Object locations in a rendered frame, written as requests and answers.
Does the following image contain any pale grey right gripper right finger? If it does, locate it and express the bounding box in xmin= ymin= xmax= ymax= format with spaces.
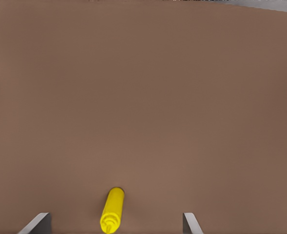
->
xmin=183 ymin=212 xmax=204 ymax=234

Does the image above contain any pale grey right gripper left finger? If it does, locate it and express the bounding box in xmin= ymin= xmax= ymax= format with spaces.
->
xmin=17 ymin=212 xmax=52 ymax=234

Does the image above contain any yellow sauce bottle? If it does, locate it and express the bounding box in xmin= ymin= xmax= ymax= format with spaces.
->
xmin=99 ymin=187 xmax=125 ymax=234

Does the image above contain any silver frame rail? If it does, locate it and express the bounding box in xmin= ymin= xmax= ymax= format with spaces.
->
xmin=206 ymin=0 xmax=287 ymax=14

